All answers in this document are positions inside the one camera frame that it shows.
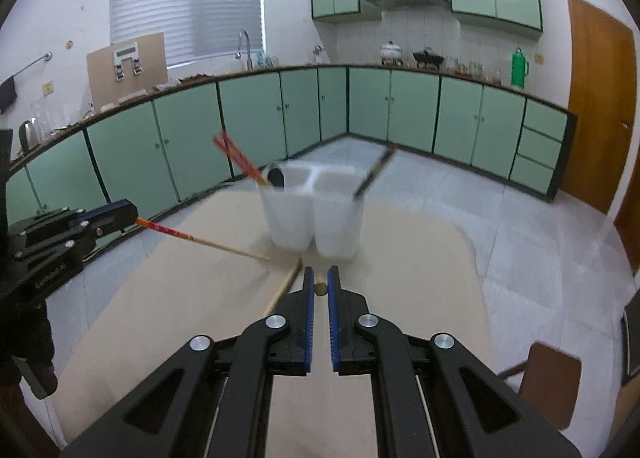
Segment white plastic utensil holder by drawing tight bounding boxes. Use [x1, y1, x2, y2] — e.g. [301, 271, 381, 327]
[258, 163, 368, 259]

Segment white window blind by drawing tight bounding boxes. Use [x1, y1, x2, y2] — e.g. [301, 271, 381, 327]
[109, 0, 264, 69]

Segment clear glass pitcher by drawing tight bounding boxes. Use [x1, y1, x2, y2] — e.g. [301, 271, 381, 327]
[31, 100, 53, 139]

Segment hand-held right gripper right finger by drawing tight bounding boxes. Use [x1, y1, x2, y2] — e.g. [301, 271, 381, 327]
[326, 264, 588, 458]

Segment person's left forearm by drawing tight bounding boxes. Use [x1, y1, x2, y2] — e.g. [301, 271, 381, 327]
[0, 302, 58, 401]

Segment dark framed panel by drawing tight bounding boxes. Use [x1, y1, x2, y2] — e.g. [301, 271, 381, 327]
[620, 307, 640, 386]

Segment wooden board with clamps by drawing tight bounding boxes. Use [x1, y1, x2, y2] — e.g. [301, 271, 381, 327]
[86, 32, 167, 111]

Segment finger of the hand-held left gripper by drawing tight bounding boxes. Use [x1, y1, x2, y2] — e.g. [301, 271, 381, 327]
[7, 199, 140, 239]
[15, 220, 140, 261]

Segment brown wooden chair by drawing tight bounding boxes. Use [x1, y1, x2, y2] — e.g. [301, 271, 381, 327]
[497, 342, 583, 431]

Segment chrome sink faucet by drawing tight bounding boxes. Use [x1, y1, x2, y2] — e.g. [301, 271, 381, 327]
[236, 30, 253, 71]

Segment dark hanging towel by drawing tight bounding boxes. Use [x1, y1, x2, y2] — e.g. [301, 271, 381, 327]
[0, 76, 18, 113]

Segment red-banded wooden chopstick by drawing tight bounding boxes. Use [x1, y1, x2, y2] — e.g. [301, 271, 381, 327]
[267, 258, 304, 319]

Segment steel electric kettle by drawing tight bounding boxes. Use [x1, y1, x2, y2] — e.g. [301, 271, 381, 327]
[19, 120, 40, 151]

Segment wooden door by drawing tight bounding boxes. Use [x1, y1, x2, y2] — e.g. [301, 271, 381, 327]
[566, 0, 638, 216]
[611, 128, 640, 283]

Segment metal towel rail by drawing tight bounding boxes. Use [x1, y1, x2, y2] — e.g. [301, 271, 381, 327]
[10, 52, 53, 79]

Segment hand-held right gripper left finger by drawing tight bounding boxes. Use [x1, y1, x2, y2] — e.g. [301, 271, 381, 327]
[60, 265, 317, 458]

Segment black wok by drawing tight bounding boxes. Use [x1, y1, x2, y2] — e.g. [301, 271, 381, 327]
[412, 46, 445, 69]

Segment white cooking pot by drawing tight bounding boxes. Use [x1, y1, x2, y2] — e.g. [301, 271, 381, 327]
[380, 40, 404, 66]

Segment green thermos flask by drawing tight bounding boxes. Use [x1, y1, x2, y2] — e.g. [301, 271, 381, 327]
[510, 45, 530, 90]

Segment green base cabinets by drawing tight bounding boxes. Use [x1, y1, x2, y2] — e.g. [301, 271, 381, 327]
[0, 64, 579, 243]

